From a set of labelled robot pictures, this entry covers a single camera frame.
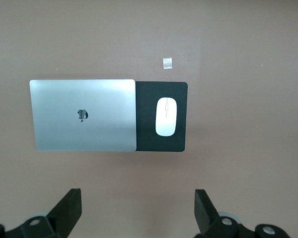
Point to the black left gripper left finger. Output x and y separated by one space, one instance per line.
64 210

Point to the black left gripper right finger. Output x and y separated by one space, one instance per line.
206 213

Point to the silver closed laptop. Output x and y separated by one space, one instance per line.
64 129

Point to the black mouse pad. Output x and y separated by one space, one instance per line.
144 116

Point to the white computer mouse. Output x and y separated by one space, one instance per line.
166 119

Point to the small clear tape piece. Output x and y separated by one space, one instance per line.
168 63

